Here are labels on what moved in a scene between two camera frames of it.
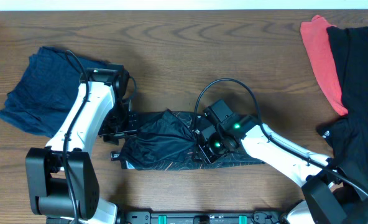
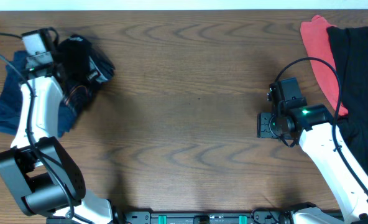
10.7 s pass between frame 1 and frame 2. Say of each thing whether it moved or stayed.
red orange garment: stayed
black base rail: stayed
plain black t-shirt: stayed
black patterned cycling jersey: moved
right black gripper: moved
